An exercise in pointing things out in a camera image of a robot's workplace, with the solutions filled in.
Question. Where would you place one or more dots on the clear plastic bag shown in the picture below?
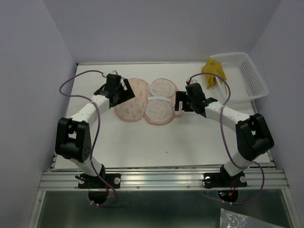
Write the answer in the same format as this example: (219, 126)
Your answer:
(229, 219)

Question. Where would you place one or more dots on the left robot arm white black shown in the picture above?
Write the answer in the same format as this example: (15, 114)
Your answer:
(73, 138)

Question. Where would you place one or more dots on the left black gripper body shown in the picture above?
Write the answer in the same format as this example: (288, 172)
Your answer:
(118, 90)

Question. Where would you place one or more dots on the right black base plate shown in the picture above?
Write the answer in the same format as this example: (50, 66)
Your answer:
(220, 180)

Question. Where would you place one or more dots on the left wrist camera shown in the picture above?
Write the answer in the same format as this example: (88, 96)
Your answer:
(114, 73)

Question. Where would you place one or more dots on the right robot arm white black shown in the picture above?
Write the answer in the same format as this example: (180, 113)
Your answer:
(252, 134)

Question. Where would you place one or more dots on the white plastic basket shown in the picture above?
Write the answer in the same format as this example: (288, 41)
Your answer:
(242, 76)

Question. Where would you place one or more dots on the aluminium frame rail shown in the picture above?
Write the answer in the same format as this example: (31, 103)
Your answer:
(162, 179)

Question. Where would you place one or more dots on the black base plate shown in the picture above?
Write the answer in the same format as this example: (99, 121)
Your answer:
(90, 182)
(220, 180)

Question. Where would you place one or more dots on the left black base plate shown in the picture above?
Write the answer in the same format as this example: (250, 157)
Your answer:
(90, 182)

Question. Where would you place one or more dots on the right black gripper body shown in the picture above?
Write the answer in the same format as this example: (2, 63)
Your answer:
(188, 107)

